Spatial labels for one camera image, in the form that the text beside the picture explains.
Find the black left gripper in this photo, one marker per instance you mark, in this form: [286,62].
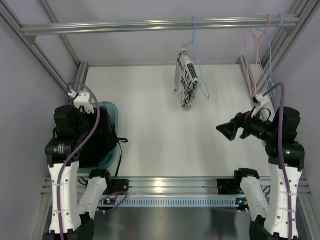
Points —
[91,121]

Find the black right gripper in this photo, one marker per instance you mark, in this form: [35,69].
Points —
[242,126]

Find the light blue wire hanger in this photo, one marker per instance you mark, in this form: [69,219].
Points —
[203,85]

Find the black white patterned trousers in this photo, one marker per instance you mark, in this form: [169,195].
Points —
[186,80]

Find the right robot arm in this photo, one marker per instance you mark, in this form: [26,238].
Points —
[273,215]

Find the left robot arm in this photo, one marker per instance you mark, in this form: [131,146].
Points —
[73,218]

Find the black clothes pile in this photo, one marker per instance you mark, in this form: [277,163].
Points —
[100,140]

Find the teal plastic bin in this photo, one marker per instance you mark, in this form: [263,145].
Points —
[112,140]

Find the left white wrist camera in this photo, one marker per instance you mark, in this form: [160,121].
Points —
[82,100]

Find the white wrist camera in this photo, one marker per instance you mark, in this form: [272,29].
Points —
[259,102]
[82,100]

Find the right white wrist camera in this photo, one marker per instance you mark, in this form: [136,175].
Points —
[259,102]

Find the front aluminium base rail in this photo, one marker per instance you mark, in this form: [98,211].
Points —
[175,186]

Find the slotted grey cable duct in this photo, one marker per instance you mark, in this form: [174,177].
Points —
[168,202]

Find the aluminium hanging rail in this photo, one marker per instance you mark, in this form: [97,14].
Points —
[259,21]

